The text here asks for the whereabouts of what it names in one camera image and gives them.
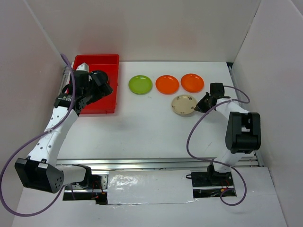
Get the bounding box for black plate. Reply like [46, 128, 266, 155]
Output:
[89, 70, 109, 86]

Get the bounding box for cream floral plate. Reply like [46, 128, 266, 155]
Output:
[171, 95, 197, 116]

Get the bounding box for orange plate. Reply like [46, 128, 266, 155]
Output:
[181, 73, 205, 93]
[155, 75, 179, 95]

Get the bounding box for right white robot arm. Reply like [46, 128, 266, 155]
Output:
[194, 83, 261, 185]

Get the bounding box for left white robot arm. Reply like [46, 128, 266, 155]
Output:
[15, 70, 113, 193]

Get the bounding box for red plastic bin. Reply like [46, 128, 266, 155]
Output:
[73, 54, 119, 115]

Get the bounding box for green plate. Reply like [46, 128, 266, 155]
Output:
[128, 75, 153, 95]

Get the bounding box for white foil cover sheet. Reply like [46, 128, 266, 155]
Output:
[107, 170, 194, 205]

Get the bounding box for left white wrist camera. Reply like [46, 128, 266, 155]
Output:
[76, 62, 89, 72]

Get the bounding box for aluminium rail frame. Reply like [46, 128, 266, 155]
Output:
[56, 61, 265, 201]

